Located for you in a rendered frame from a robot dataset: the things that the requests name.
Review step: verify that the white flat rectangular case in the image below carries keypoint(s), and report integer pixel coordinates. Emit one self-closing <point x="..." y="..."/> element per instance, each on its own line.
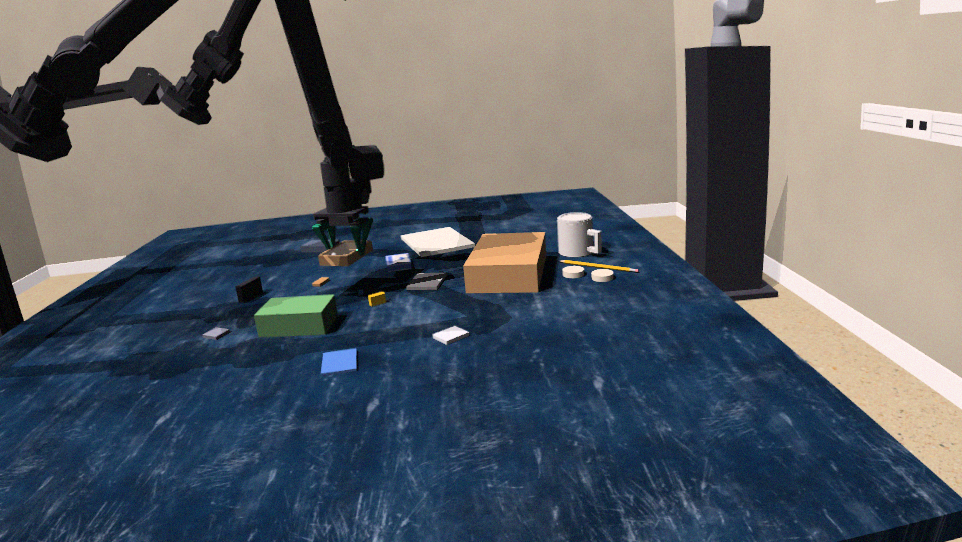
<point x="450" y="335"/>

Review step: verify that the white mug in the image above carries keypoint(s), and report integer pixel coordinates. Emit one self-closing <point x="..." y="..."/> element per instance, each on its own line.
<point x="575" y="236"/>

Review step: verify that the tan wooden box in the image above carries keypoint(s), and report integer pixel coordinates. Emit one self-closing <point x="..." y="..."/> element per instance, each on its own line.
<point x="506" y="263"/>

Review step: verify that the wooden ball maze puzzle tray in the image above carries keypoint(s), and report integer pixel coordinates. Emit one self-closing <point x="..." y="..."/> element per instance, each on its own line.
<point x="343" y="254"/>

